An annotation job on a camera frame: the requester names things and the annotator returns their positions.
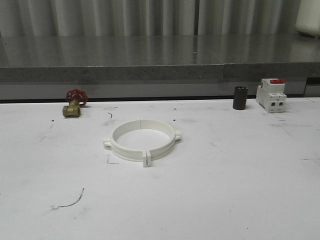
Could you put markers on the white half-ring pipe clamp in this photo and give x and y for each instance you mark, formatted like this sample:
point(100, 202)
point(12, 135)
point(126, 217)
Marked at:
point(126, 153)

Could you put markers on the dark cylindrical capacitor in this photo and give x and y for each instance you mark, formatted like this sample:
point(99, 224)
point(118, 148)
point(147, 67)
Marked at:
point(240, 97)

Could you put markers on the brass valve with red handwheel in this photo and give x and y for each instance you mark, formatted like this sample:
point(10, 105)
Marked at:
point(76, 99)

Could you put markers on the grey stone counter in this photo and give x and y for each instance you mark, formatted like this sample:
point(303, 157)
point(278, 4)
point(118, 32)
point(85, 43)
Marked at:
point(155, 67)

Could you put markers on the white container on counter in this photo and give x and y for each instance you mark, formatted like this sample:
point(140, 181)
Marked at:
point(308, 18)

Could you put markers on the white circuit breaker red switch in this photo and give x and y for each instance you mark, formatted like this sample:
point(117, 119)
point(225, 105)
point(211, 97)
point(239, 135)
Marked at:
point(270, 95)

